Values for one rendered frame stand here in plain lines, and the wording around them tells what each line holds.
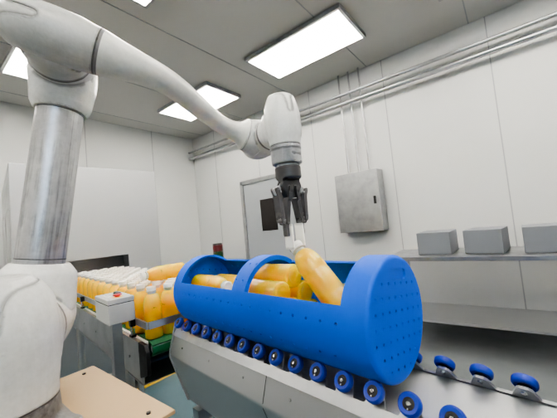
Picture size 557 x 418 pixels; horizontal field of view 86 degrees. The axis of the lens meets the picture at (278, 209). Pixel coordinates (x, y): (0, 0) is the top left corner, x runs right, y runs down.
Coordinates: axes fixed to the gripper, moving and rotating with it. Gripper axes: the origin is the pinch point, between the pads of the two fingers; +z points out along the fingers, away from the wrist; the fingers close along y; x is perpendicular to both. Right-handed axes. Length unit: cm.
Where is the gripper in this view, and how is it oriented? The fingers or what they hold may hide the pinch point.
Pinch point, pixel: (294, 236)
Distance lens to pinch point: 85.6
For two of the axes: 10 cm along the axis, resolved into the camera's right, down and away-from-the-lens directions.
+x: -6.9, 1.1, 7.1
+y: 7.1, -0.3, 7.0
